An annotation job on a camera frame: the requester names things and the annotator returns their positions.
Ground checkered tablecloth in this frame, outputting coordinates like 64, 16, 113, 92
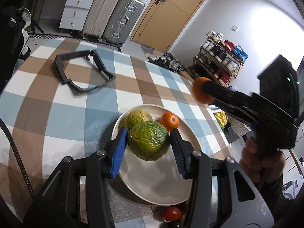
0, 37, 236, 228

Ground shoes on floor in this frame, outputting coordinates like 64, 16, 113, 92
148, 52, 186, 74

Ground cream round plate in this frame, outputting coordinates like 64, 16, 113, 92
111, 104, 201, 206

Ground black clothes pile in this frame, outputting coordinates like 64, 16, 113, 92
1, 7, 31, 90

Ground black cable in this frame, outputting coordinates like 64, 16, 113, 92
0, 117, 36, 200

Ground orange tangerine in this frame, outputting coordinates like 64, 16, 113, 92
159, 112, 180, 132
192, 77, 214, 105

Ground beige suitcase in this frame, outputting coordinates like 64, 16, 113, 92
82, 0, 119, 38

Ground woven basket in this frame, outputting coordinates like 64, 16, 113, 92
224, 114, 251, 144

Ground person's right hand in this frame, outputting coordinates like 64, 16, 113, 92
239, 137, 286, 183

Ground yellow plastic bag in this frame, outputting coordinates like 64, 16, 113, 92
214, 111, 228, 130

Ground yellow-green guava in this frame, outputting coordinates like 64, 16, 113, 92
126, 109, 153, 130

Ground red cherry tomato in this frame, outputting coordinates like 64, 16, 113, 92
161, 206, 182, 221

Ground wooden shoe rack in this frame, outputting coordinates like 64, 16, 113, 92
187, 31, 248, 88

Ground silver aluminium suitcase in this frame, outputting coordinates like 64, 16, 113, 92
102, 0, 145, 47

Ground wooden door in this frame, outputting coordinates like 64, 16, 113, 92
131, 0, 205, 52

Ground black plastic frame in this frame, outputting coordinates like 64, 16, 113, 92
54, 49, 116, 95

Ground green wrinkled guava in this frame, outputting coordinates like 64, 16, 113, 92
128, 121, 171, 161

